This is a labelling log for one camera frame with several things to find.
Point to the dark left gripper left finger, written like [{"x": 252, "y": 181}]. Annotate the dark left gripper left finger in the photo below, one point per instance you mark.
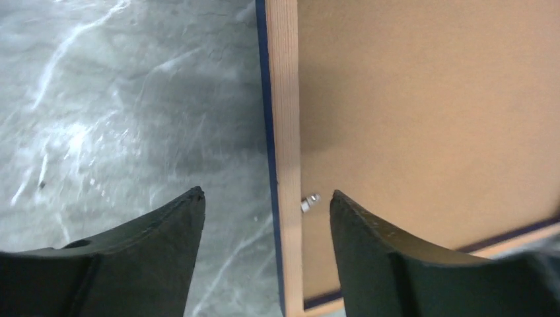
[{"x": 143, "y": 267}]

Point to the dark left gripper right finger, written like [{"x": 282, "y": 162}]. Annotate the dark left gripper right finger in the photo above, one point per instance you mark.
[{"x": 385, "y": 271}]

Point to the blue wooden picture frame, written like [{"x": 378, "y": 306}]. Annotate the blue wooden picture frame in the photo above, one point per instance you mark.
[{"x": 440, "y": 117}]

